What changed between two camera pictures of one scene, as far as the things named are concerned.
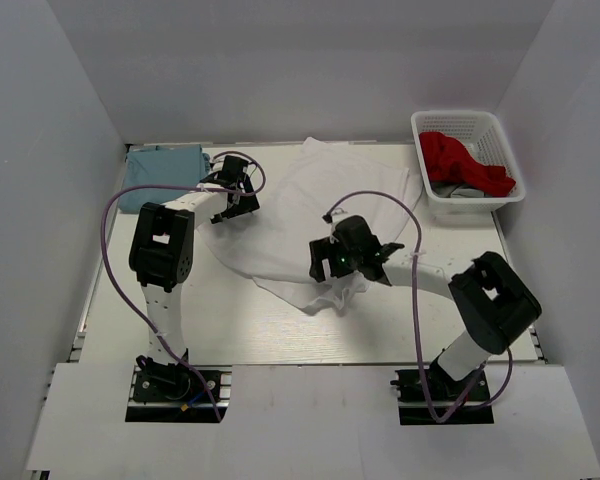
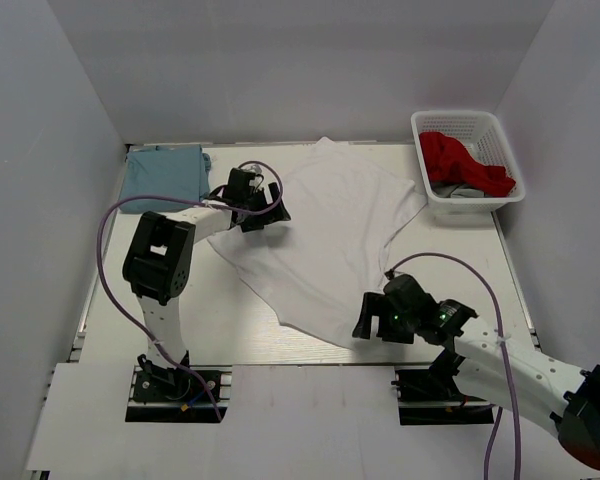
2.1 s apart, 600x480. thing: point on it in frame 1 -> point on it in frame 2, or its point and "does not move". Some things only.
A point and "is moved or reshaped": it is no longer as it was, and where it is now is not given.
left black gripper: (247, 204) -> (277, 214)
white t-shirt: (314, 186) is moved or reshaped
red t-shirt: (449, 161) does not move
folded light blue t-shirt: (174, 165) does not move
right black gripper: (323, 250) -> (378, 304)
